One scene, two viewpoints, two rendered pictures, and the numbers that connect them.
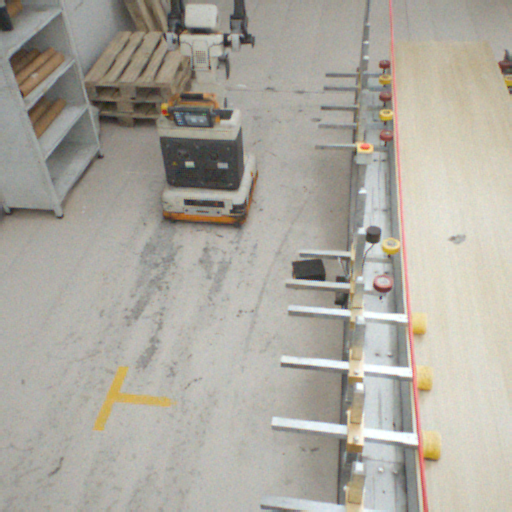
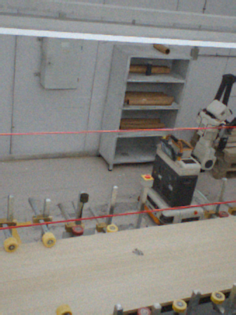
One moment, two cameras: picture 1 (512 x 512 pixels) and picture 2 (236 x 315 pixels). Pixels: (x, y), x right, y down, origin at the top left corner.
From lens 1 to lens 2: 2.74 m
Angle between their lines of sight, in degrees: 44
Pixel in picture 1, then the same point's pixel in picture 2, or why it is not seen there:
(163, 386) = (27, 239)
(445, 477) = not seen: outside the picture
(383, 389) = not seen: hidden behind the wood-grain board
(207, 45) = (207, 123)
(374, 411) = not seen: hidden behind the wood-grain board
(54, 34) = (178, 92)
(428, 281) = (90, 245)
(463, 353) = (41, 261)
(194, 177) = (159, 186)
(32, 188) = (107, 148)
